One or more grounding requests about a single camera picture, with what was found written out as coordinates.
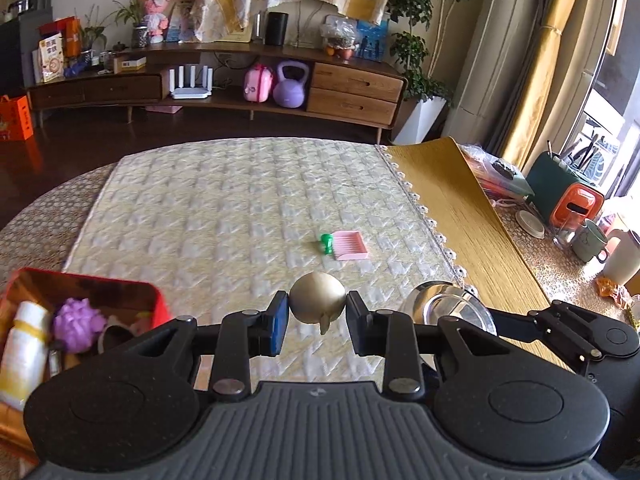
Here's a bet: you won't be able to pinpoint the dark green utensil holder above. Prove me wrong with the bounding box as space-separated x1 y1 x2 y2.
525 150 606 226

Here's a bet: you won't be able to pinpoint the pink comb with green handle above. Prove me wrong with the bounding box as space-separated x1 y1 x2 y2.
318 230 372 262

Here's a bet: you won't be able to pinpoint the yellow cardboard box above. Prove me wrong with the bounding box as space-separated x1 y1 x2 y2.
112 54 147 73

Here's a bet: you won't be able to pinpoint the green mug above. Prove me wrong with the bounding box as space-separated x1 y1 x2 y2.
571 220 612 263

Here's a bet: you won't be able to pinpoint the silver and gold round bowl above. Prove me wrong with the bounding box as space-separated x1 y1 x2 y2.
400 281 498 356

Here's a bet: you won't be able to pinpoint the small potted plant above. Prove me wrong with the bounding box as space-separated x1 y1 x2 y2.
112 0 151 48

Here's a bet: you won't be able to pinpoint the clear plastic bag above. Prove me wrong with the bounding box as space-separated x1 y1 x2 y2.
320 17 358 58

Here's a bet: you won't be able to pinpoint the white planter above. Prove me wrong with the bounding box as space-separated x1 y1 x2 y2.
392 95 447 146

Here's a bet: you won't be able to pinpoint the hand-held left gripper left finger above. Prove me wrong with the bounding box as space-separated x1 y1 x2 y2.
131 290 291 402

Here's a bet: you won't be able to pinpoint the stack of books in plastic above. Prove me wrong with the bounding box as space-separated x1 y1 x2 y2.
457 143 535 206

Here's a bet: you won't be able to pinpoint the purple toy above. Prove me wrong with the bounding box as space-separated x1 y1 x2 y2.
52 297 108 353

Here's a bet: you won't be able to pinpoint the white router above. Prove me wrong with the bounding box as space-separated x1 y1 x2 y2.
169 65 213 101

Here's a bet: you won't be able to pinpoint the beige lace tablecloth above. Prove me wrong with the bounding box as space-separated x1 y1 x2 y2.
0 162 640 341

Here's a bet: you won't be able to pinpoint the red tin box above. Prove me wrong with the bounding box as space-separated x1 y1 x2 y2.
0 267 173 441

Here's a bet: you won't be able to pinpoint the pink doll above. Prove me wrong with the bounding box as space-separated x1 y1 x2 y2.
140 0 171 45

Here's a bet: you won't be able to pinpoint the pink toy case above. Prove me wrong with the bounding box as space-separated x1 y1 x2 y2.
243 63 277 103

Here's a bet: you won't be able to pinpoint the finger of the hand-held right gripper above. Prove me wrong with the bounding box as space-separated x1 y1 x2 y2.
487 300 608 373

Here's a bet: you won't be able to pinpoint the tall green houseplant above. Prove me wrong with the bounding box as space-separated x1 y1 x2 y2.
387 0 486 103

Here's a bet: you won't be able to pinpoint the black speaker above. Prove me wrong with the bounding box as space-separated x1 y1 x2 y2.
264 11 291 47

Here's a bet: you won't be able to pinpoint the orange snack packet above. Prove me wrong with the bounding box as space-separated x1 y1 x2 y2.
595 276 636 311

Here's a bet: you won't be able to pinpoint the cream quilted cloth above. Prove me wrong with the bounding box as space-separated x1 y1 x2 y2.
62 137 473 391

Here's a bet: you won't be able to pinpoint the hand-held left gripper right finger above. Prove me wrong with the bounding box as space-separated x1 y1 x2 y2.
345 290 506 402

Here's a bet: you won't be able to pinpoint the orange paper bag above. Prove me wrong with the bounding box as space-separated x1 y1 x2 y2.
0 95 33 142

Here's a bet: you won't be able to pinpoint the purple kettlebell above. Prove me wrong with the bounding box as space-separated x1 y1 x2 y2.
272 61 311 109

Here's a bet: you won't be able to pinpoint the white pitcher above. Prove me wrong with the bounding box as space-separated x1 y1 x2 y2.
601 228 640 286

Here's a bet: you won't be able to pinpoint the gold curtain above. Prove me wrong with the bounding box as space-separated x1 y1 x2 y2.
500 0 621 171

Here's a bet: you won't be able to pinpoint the white bottle with yellow band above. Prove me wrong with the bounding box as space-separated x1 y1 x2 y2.
0 301 53 411

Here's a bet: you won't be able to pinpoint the printed cereal bag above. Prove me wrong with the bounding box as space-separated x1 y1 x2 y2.
37 32 66 83

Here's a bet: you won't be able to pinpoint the round white coaster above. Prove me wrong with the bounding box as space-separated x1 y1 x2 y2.
515 208 546 238

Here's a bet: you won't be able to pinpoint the wooden media cabinet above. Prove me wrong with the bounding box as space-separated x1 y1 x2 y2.
26 42 408 143

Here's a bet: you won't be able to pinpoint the orange container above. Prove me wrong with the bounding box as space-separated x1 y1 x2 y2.
550 183 605 231

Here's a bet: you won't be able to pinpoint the orange gift bags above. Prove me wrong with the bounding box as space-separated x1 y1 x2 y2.
40 16 83 61

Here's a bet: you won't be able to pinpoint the grey curtain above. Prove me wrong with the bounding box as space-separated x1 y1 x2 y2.
442 0 551 141

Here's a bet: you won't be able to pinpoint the beige egg-shaped toy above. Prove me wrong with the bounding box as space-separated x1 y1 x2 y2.
290 271 347 336

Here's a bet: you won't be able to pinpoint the thin leafy potted plant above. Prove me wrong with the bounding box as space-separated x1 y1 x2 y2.
75 5 108 66

